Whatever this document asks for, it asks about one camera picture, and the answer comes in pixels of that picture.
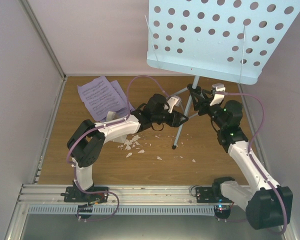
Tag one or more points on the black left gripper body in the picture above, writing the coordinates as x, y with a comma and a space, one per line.
173, 122

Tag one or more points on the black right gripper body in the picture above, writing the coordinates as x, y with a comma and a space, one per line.
203, 111

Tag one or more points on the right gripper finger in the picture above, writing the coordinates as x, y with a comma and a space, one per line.
195, 94
207, 95

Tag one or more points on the light blue music stand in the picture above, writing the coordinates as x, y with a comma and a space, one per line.
229, 40

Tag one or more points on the lilac sheet music paper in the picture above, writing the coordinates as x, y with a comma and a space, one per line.
100, 97

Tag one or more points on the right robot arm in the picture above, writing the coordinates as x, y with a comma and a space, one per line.
266, 203

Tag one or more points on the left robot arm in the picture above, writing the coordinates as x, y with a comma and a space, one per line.
85, 145

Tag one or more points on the white debris flakes pile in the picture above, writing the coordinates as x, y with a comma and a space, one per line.
140, 146

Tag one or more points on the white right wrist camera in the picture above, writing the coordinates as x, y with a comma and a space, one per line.
218, 91

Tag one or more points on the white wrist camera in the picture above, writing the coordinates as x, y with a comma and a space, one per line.
218, 91
173, 101

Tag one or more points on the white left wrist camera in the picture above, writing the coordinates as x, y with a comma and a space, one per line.
173, 101

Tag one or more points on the grey slotted cable duct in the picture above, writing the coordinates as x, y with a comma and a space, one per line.
171, 210

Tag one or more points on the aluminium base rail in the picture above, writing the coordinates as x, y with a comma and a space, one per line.
127, 194

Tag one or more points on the left aluminium frame post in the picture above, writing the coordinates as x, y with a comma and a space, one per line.
42, 36

